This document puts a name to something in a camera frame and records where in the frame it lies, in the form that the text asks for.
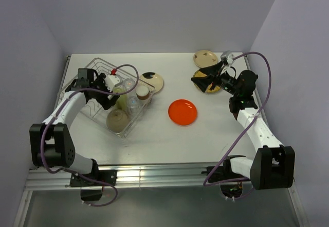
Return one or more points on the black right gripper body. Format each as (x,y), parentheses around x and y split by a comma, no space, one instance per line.
(218,79)

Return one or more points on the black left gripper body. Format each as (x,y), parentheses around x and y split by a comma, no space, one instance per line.
(103,99)

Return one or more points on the yellow ceramic mug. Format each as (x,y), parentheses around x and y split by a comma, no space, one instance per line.
(121,102)

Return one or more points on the beige floral ceramic bowl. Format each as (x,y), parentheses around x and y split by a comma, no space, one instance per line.
(117,120)

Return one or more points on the steel cup brown band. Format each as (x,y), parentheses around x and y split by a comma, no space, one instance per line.
(142,92)

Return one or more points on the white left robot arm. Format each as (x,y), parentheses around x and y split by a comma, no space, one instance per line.
(51,142)

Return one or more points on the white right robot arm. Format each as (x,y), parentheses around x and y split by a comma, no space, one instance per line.
(273,164)

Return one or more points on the woven bamboo tray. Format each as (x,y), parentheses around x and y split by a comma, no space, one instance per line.
(208,90)

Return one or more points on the beige patterned plate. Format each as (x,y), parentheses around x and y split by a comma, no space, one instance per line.
(205,58)

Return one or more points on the orange plastic plate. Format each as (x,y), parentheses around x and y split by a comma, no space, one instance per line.
(182,112)

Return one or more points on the beige plate green spot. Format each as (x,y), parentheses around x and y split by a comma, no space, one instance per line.
(153,79)

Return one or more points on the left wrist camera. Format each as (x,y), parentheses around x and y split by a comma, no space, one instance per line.
(112,80)

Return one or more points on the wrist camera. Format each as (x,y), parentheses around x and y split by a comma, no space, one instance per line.
(112,80)
(227,58)

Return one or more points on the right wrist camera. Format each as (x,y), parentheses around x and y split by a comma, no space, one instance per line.
(227,58)

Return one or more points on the wire dish rack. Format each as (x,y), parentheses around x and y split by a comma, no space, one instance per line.
(94,111)

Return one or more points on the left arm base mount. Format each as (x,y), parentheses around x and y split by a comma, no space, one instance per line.
(92,188)

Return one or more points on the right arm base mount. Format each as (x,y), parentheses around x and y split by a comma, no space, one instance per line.
(224,173)

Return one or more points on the aluminium rail frame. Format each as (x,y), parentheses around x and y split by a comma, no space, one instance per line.
(157,150)

